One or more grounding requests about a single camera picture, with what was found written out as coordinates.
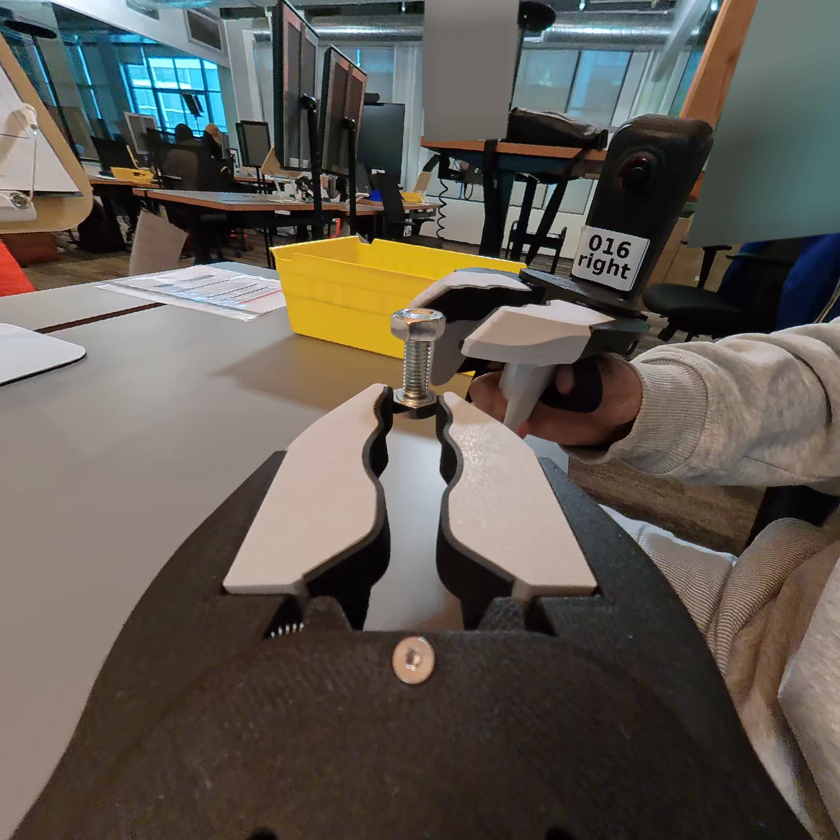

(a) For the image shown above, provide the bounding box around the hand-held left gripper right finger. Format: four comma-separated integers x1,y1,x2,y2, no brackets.
437,392,599,631

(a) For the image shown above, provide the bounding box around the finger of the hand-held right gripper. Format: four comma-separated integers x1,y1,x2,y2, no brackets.
410,269,547,337
462,299,618,365

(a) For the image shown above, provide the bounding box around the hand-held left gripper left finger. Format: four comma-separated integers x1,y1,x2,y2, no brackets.
223,383,395,631

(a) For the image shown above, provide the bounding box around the steel hex nut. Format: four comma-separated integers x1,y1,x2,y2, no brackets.
390,308,447,343

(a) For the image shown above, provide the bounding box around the steel hex bolt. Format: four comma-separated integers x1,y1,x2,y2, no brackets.
392,341,439,420

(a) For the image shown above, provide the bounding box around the person's right forearm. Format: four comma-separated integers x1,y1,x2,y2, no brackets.
564,322,840,490

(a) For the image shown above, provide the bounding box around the wooden top standing desk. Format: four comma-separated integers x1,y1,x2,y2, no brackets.
420,136,608,257

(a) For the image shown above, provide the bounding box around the grey desk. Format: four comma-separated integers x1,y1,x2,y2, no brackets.
0,262,572,840

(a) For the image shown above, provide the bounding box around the person's right hand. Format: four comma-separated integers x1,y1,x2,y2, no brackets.
467,354,645,452

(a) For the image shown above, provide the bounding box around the black office chair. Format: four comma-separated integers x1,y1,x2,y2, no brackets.
642,246,788,342
371,169,421,240

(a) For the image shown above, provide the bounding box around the person's white striped shirt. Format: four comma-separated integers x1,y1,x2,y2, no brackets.
617,508,739,634

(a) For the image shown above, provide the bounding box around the black bag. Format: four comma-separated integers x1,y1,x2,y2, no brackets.
507,107,610,151

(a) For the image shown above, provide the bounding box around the black computer monitor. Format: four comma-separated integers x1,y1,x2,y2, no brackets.
271,0,321,173
357,103,406,178
316,45,368,179

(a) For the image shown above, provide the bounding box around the blue jacket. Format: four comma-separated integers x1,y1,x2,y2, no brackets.
718,233,840,329

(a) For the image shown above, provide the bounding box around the laminated paper sheet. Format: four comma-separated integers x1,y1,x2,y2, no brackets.
97,264,287,321

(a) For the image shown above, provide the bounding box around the long wooden office table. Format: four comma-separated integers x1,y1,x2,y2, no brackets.
131,189,442,263

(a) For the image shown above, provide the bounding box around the small black monitor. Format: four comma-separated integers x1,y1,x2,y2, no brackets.
236,120,272,168
125,112,158,155

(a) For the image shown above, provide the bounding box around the white card sheet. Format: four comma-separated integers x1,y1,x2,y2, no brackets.
129,210,190,277

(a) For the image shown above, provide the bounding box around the wooden document stand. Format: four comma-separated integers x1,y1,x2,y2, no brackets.
0,33,94,388

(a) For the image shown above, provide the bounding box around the orange cone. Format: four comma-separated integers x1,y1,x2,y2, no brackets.
0,239,37,296

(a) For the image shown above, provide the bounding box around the printed instruction sheet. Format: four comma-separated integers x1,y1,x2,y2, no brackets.
0,62,76,194

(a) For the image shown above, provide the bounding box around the wooden post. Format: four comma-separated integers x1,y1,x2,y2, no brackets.
679,0,759,122

